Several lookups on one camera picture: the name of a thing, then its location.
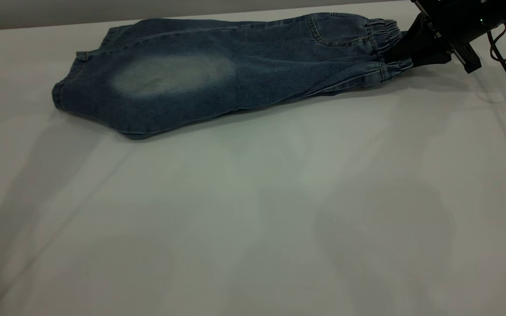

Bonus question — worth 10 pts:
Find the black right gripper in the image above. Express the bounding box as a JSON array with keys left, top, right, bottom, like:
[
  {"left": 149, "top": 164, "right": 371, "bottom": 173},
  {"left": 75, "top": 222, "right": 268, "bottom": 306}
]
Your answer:
[{"left": 384, "top": 0, "right": 506, "bottom": 74}]

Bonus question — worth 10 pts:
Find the blue denim shorts basketball print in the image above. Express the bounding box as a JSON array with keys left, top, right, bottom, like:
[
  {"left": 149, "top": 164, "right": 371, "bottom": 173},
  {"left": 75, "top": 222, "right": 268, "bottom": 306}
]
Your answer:
[{"left": 52, "top": 12, "right": 414, "bottom": 141}]

